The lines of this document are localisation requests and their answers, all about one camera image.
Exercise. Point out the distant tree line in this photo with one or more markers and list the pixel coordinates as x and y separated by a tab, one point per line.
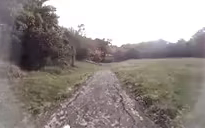
170	48

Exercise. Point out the row of trees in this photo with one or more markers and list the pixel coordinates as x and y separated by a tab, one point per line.
40	36

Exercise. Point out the grey cracked paved path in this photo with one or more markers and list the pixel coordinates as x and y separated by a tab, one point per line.
100	103

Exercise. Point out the grass verge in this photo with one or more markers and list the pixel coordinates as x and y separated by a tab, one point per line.
46	86

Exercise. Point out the grass field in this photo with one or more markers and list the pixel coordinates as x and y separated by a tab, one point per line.
163	80

